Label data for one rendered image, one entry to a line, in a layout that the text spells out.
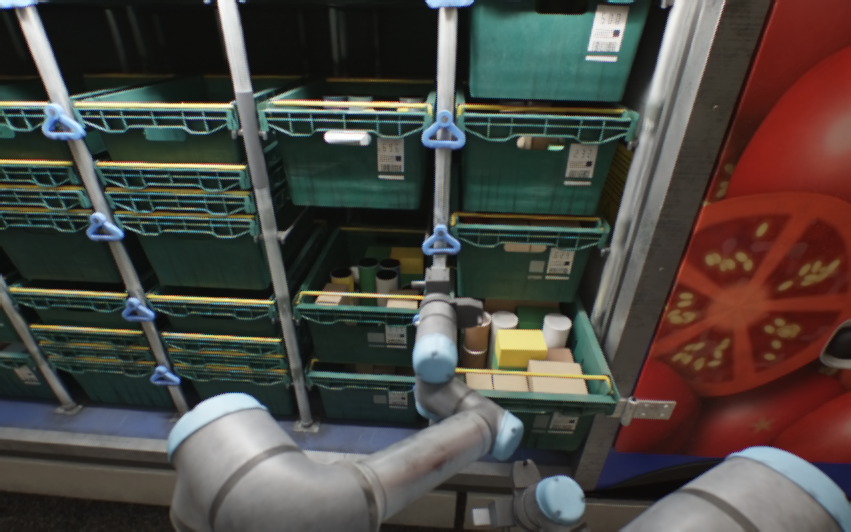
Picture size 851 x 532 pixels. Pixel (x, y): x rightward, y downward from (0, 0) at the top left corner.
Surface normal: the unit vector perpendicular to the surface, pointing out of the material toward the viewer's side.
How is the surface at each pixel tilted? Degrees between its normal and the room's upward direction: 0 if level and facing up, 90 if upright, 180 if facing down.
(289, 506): 34
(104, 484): 90
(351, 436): 0
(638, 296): 90
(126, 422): 0
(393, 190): 96
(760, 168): 90
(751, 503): 5
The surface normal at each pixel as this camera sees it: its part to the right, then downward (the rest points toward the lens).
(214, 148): -0.06, 0.57
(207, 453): -0.32, -0.58
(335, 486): 0.48, -0.80
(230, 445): -0.10, -0.79
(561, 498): 0.18, -0.59
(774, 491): -0.03, -0.90
